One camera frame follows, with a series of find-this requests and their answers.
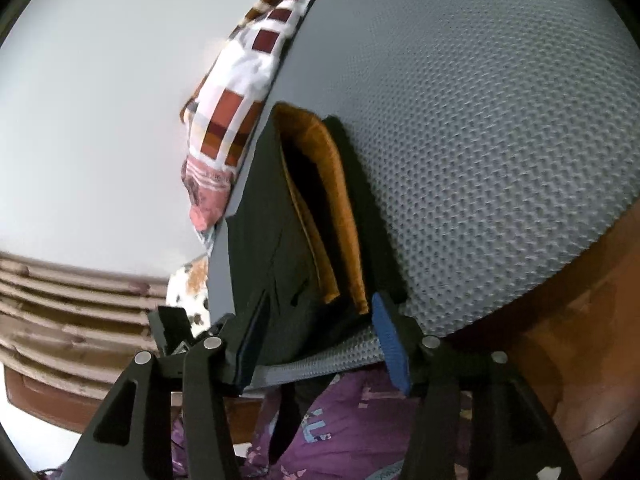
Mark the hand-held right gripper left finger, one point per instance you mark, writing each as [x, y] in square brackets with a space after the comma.
[248, 355]

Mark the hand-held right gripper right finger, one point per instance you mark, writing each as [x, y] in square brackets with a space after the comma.
[392, 350]

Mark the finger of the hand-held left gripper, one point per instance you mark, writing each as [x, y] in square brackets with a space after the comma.
[167, 325]

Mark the person's purple patterned clothing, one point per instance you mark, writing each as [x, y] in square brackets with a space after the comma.
[340, 425]

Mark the brown wooden bed frame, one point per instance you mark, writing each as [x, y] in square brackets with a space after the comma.
[590, 350]

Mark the red white checked pillow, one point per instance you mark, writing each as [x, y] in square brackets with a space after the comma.
[235, 105]

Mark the white cloth with brown spots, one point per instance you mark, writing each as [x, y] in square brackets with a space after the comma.
[187, 285]

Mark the dark brown wooden board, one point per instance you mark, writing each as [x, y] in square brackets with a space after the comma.
[35, 395]

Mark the light wooden slatted panel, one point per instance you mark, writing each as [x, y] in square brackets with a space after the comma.
[75, 310]

